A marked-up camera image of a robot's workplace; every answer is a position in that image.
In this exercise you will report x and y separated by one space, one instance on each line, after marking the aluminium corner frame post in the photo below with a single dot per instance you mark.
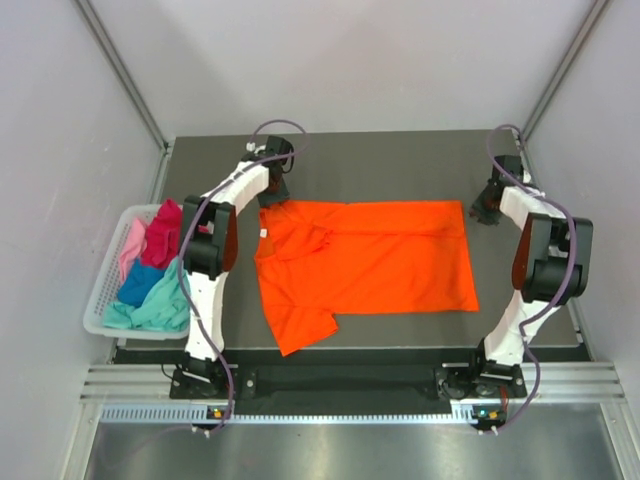
577 45

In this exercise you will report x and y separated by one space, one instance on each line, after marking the orange t shirt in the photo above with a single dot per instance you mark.
318 260

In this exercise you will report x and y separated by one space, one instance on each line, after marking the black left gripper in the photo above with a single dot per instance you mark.
266 199

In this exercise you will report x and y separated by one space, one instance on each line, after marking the pink t shirt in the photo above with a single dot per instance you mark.
133 247

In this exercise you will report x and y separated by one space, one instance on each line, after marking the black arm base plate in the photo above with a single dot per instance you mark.
456 382

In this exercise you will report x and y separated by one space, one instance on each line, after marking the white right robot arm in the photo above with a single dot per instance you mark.
550 267

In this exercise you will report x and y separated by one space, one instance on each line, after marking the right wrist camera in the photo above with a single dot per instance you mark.
509 170

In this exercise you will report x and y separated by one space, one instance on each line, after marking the left aluminium frame post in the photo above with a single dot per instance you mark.
109 49

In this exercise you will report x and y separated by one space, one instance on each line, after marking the slotted grey cable duct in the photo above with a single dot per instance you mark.
205 415

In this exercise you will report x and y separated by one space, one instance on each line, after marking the magenta t shirt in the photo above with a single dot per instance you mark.
163 237

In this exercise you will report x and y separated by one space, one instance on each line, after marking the teal t shirt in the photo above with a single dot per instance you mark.
165 309

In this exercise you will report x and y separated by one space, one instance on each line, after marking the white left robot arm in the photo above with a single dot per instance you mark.
208 251

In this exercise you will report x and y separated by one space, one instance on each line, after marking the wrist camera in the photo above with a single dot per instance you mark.
509 170
275 148

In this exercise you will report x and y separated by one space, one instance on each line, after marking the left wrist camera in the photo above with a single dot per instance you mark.
275 148

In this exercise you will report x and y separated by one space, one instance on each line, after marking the blue t shirt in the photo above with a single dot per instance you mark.
138 283

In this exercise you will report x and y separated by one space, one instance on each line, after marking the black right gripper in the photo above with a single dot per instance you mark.
477 209

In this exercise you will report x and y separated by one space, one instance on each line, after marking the white plastic laundry basket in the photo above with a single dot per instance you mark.
108 283

